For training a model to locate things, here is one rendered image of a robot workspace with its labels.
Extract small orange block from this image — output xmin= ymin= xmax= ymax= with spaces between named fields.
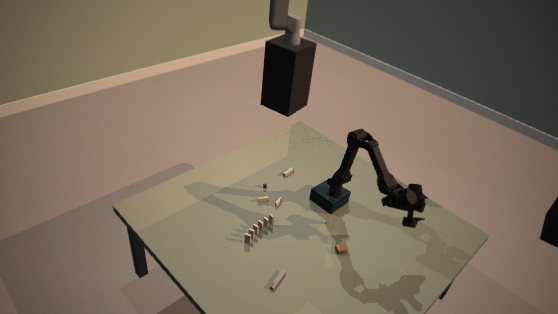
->
xmin=335 ymin=244 xmax=347 ymax=255

